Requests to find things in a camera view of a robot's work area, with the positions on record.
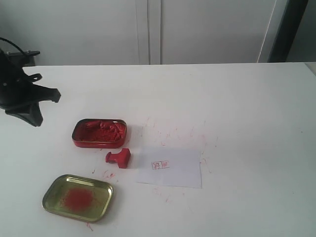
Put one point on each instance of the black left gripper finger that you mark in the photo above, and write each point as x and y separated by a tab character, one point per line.
30	116

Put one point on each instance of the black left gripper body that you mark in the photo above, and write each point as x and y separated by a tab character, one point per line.
19	92

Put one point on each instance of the red stamp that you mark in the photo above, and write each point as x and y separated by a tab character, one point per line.
121	159

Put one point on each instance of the red ink pad tin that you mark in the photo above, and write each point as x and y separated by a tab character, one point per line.
99	133

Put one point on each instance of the gold tin lid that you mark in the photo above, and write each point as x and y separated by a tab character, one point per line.
79	198

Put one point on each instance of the white paper sheet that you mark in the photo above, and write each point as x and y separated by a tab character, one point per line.
164	166

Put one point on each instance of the dark vertical post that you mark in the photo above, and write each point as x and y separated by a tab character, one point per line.
287	30

